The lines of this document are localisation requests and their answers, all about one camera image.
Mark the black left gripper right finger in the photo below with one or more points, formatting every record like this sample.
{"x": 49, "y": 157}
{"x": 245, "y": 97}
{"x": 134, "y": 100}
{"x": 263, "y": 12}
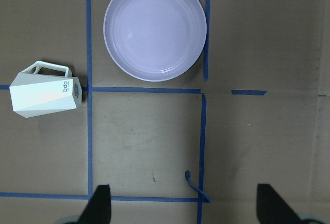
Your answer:
{"x": 271, "y": 207}

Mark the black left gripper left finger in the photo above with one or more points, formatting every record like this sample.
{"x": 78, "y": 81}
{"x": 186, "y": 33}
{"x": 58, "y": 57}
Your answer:
{"x": 98, "y": 209}

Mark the brown paper table cover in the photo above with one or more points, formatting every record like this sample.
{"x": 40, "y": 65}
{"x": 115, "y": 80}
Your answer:
{"x": 253, "y": 109}

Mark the white faceted mug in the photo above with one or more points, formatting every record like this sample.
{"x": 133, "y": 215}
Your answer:
{"x": 45, "y": 88}

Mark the lilac round plate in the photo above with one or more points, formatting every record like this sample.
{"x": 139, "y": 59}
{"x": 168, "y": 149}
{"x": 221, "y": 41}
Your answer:
{"x": 154, "y": 40}

